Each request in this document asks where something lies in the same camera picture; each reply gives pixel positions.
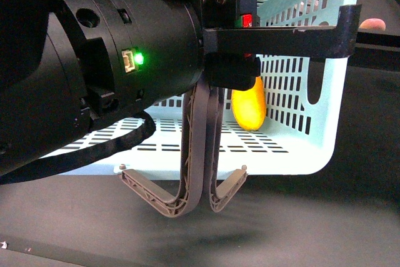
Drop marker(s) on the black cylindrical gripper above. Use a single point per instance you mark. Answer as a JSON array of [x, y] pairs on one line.
[[71, 67]]

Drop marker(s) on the yellow mango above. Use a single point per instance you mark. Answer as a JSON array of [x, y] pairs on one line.
[[249, 107]]

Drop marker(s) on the light blue plastic basket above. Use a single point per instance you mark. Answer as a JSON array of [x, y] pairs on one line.
[[303, 98]]

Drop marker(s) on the peach at right edge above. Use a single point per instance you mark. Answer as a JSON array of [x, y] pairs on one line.
[[373, 24]]

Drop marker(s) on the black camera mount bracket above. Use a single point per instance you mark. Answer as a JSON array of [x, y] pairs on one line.
[[332, 42]]

